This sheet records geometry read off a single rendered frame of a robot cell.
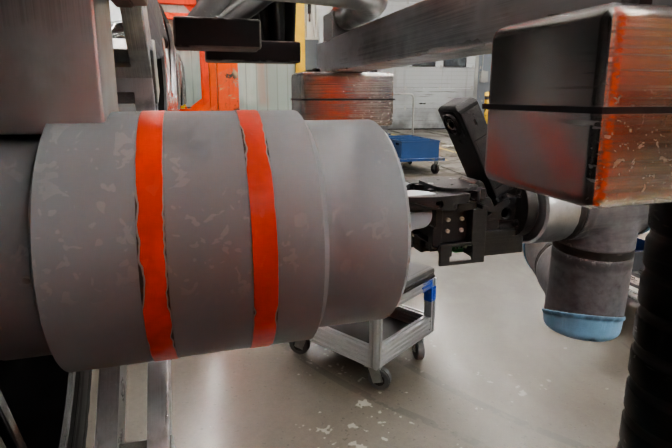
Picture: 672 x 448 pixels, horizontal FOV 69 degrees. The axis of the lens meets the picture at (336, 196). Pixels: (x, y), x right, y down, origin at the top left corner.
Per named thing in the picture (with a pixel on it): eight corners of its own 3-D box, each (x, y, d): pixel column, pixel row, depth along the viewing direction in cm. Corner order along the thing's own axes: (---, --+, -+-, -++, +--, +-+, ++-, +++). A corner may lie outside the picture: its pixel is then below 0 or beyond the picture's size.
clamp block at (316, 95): (290, 124, 49) (289, 70, 48) (375, 123, 51) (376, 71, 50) (301, 127, 44) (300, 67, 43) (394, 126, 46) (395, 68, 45)
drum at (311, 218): (54, 312, 34) (28, 108, 31) (344, 280, 40) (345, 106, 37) (-35, 449, 21) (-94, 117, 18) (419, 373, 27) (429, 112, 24)
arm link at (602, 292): (600, 310, 68) (613, 226, 65) (634, 356, 57) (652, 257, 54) (530, 304, 70) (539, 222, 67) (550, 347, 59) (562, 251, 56)
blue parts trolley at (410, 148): (370, 165, 666) (372, 93, 646) (412, 163, 679) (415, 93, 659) (396, 176, 570) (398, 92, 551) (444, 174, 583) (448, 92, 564)
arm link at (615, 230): (664, 249, 57) (679, 165, 54) (575, 259, 53) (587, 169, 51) (600, 225, 65) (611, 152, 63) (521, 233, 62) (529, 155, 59)
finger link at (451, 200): (410, 216, 45) (483, 207, 49) (410, 200, 45) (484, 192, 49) (383, 206, 49) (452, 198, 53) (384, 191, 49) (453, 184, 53)
